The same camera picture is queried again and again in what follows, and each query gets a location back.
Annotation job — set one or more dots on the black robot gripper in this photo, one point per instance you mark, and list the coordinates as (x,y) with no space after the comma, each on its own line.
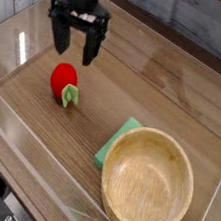
(93,20)

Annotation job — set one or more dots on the clear acrylic tray wall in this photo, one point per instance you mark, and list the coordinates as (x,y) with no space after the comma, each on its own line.
(144,70)

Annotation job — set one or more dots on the red felt fruit green leaves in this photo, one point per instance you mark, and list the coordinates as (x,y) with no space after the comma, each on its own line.
(64,84)

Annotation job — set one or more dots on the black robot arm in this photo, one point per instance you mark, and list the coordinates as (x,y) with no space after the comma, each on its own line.
(87,16)

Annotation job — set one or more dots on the round wooden bowl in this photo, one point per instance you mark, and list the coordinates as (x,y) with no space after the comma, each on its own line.
(146,176)

